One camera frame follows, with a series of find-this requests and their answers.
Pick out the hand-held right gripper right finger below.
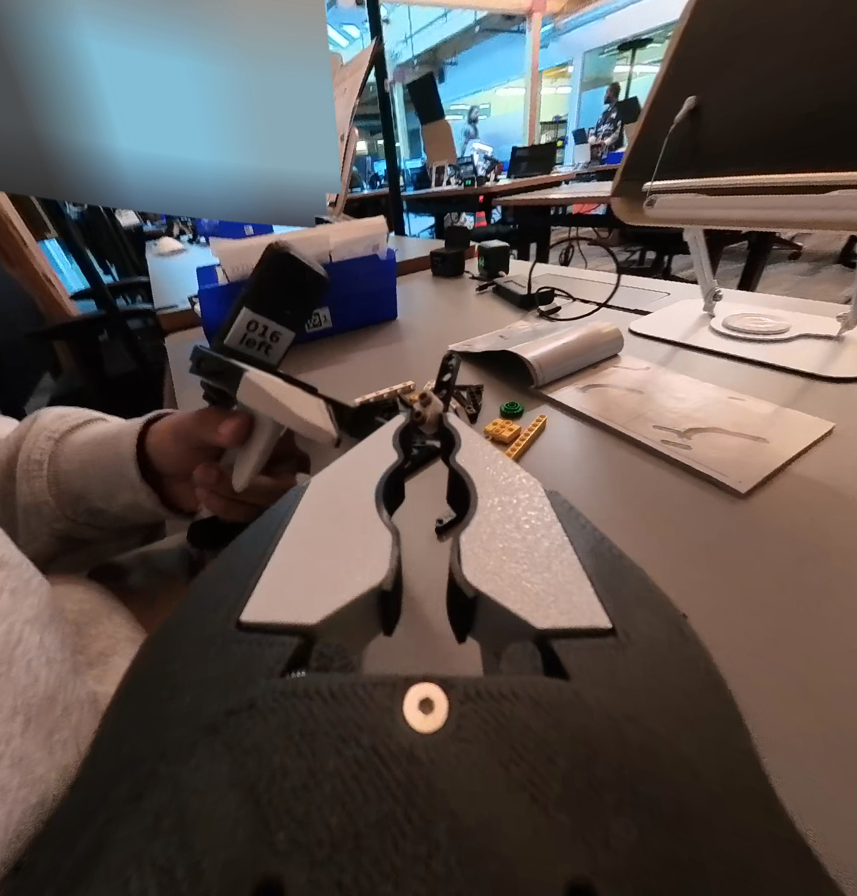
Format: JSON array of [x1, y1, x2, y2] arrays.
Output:
[[432, 412, 617, 662]]

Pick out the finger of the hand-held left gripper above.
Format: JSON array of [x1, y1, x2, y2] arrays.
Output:
[[238, 363, 359, 450]]

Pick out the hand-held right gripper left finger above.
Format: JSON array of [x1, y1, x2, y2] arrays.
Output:
[[238, 413, 410, 662]]

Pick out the black lego assembly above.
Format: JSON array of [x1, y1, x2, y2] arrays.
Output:
[[399, 352, 471, 540]]

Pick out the person's left forearm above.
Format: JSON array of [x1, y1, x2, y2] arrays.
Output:
[[0, 406, 179, 582]]

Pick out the pile of black grey lego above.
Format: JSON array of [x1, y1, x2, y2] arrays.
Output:
[[355, 381, 485, 428]]

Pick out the long yellow lego beam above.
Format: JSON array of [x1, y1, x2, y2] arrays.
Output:
[[505, 414, 548, 461]]

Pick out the person's left hand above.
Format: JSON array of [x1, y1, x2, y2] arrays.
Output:
[[140, 406, 310, 522]]

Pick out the white papers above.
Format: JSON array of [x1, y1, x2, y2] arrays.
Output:
[[210, 216, 389, 281]]

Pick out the blue storage bin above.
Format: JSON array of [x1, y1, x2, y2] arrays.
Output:
[[196, 251, 399, 345]]

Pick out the tan cardboard board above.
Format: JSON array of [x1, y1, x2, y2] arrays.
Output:
[[330, 35, 383, 214]]

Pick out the black pole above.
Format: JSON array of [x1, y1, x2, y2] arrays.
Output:
[[367, 0, 408, 235]]

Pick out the black office chair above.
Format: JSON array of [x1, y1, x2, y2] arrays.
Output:
[[29, 276, 177, 421]]

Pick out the flat printed paper sheet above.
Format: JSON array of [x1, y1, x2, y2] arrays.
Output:
[[549, 356, 836, 496]]

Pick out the black and tan panel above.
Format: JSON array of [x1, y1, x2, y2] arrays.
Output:
[[406, 70, 459, 169]]

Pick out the flat black adapter box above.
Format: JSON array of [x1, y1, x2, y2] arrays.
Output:
[[491, 274, 557, 310]]

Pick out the white laptop stand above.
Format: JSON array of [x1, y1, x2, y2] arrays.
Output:
[[630, 227, 857, 380]]

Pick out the long wooden desk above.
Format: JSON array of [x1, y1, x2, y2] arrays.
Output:
[[344, 164, 632, 261]]

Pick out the black monitor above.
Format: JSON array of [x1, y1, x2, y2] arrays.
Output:
[[507, 142, 558, 177]]

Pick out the silver laptop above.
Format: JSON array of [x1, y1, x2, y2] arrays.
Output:
[[610, 0, 857, 228]]

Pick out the black cable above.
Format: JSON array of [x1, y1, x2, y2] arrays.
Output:
[[530, 238, 621, 323]]

